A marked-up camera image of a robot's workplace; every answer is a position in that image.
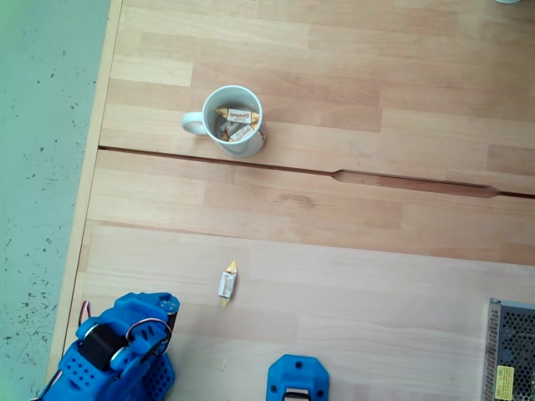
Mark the white mug with black text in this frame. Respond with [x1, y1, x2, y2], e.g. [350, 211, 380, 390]
[180, 84, 268, 159]

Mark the blue post base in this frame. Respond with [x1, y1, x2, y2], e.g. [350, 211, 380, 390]
[267, 353, 331, 401]

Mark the light wooden base board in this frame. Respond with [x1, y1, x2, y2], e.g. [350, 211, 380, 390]
[62, 221, 535, 401]

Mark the white and gold sweet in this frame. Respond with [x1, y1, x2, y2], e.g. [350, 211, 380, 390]
[217, 260, 239, 309]
[221, 123, 257, 145]
[215, 107, 262, 124]

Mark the metal mesh power supply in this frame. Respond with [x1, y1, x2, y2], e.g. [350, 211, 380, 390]
[483, 297, 535, 401]

